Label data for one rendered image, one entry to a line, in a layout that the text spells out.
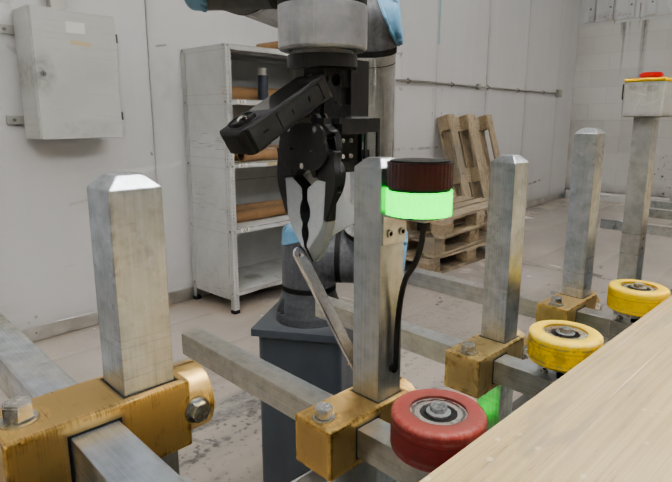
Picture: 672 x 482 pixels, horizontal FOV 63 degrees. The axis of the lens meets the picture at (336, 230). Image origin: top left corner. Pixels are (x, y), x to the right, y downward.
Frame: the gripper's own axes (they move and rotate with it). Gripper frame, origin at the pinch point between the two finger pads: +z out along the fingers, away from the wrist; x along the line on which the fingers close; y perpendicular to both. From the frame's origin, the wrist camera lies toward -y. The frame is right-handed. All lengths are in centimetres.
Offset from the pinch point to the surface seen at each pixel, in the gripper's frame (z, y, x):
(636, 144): -9, 77, -7
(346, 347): 11.0, 2.9, -2.8
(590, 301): 16, 52, -10
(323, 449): 15.9, -6.8, -9.4
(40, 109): -17, 47, 240
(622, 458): 10.9, 3.1, -31.3
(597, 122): -7, 773, 262
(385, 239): -2.7, 0.9, -9.9
